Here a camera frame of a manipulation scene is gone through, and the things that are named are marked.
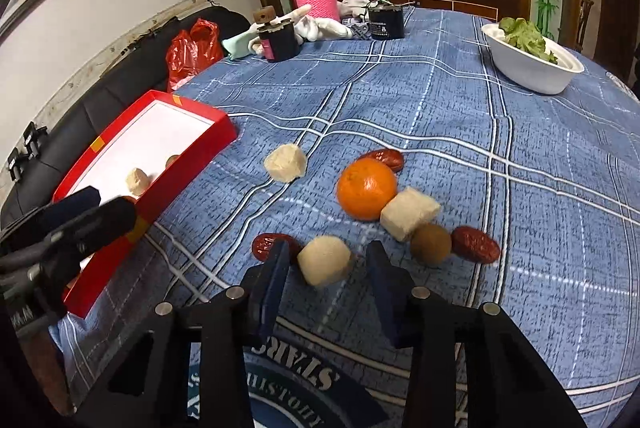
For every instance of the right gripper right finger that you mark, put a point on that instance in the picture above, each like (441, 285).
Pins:
(507, 381)

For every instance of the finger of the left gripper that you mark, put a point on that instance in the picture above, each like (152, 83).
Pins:
(39, 223)
(83, 236)

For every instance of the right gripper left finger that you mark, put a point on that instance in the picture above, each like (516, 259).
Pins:
(185, 367)

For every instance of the brown longan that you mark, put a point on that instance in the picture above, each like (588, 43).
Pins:
(430, 244)
(171, 159)

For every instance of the red jujube date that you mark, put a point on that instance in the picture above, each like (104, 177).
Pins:
(262, 244)
(391, 158)
(474, 245)

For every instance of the red white cardboard tray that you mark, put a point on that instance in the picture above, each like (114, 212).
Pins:
(150, 153)

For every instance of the black leather sofa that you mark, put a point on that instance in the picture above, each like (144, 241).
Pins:
(141, 70)

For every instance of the red plastic bag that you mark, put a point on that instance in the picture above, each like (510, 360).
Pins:
(191, 52)

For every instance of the light green cloth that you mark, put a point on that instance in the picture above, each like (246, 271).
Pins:
(242, 45)

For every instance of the blue plaid tablecloth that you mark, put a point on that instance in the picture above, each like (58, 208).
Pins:
(481, 189)

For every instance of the dark jar with cork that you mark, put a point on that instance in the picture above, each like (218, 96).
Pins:
(276, 39)

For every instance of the white bowl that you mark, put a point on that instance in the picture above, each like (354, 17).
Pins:
(526, 69)

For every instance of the green leafy vegetables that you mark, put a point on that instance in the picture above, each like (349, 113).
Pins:
(524, 35)

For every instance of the white cloth pile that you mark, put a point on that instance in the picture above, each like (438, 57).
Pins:
(352, 23)

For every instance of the black box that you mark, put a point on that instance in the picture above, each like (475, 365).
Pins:
(386, 21)

